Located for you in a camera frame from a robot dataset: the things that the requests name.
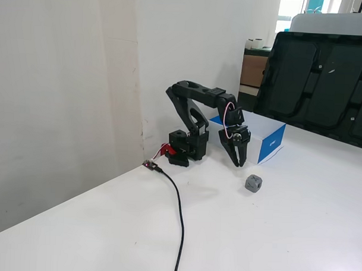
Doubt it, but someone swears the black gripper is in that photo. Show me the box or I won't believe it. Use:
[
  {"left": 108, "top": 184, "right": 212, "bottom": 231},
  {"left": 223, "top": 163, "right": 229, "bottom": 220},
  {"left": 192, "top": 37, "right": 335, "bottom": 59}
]
[{"left": 217, "top": 124, "right": 252, "bottom": 168}]

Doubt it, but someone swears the gray block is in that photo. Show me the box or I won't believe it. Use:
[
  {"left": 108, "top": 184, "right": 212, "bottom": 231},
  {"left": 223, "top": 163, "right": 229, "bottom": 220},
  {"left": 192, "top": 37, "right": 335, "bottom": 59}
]
[{"left": 244, "top": 174, "right": 263, "bottom": 194}]

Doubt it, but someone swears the blue and white cardboard box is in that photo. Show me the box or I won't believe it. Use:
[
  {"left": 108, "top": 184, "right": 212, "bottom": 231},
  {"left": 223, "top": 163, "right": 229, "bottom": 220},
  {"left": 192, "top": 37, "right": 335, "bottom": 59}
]
[{"left": 206, "top": 109, "right": 287, "bottom": 166}]

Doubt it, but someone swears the brown cardboard box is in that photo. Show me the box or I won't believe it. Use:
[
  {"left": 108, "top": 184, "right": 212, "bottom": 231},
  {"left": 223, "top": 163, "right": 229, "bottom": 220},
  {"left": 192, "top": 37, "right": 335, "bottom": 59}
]
[{"left": 240, "top": 54, "right": 269, "bottom": 88}]

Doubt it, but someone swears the red clamp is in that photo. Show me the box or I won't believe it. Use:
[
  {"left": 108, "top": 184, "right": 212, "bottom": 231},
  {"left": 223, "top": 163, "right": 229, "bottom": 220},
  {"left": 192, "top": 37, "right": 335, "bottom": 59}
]
[{"left": 159, "top": 143, "right": 178, "bottom": 156}]

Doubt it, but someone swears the small controller board red LED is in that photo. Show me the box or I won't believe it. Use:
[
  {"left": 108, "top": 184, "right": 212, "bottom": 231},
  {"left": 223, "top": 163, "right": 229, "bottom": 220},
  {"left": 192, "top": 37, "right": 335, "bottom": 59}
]
[{"left": 141, "top": 159, "right": 165, "bottom": 174}]

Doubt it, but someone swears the large black plastic tray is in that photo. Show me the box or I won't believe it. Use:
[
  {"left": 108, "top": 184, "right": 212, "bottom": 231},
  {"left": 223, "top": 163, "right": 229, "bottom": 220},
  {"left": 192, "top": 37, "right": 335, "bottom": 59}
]
[{"left": 251, "top": 30, "right": 362, "bottom": 150}]

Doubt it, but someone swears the white plastic storage container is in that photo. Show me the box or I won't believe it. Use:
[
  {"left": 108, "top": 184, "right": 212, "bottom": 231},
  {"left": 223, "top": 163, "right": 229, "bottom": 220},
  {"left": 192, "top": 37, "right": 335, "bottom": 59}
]
[{"left": 289, "top": 10, "right": 362, "bottom": 37}]

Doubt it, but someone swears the white and red servo wire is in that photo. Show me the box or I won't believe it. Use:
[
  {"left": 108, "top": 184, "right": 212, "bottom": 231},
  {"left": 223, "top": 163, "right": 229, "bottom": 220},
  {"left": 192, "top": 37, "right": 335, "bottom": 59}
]
[{"left": 222, "top": 101, "right": 240, "bottom": 138}]

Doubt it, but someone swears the black power cable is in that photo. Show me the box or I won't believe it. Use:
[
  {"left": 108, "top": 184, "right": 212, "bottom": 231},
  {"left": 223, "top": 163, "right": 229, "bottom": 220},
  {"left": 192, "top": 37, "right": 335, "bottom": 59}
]
[{"left": 156, "top": 168, "right": 188, "bottom": 271}]

